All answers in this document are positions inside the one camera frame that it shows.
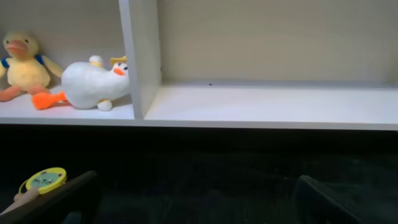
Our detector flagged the white shelf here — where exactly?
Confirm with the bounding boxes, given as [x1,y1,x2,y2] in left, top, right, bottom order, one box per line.
[0,0,398,131]

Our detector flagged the white plush duck with hat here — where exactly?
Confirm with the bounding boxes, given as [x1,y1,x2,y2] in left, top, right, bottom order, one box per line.
[32,55,131,112]

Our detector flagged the yellow plush duck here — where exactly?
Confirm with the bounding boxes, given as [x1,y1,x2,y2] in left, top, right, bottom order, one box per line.
[0,30,65,103]

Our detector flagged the yellow rattle drum toy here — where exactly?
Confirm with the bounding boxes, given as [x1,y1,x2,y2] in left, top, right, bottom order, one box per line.
[0,167,68,215]

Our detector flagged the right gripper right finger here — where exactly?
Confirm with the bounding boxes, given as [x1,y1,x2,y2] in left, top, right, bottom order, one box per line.
[294,175,368,224]

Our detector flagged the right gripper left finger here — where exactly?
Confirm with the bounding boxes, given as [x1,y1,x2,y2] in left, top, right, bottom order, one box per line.
[0,170,102,224]

